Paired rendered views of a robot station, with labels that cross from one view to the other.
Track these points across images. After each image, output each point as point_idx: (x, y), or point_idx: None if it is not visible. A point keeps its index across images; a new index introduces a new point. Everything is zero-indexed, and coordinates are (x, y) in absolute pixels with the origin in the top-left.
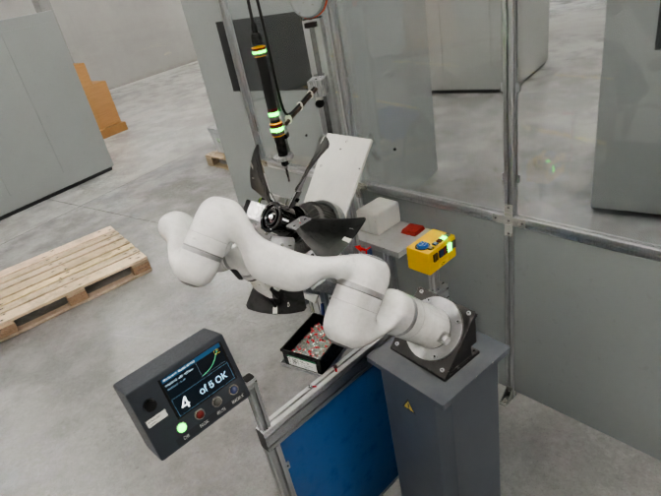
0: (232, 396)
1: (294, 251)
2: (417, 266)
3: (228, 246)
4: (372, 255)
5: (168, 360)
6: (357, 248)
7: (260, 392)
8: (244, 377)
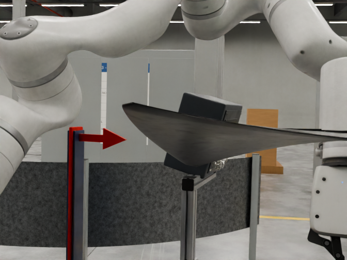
0: None
1: (112, 9)
2: None
3: (287, 49)
4: (16, 19)
5: (210, 97)
6: (115, 142)
7: (181, 202)
8: (193, 176)
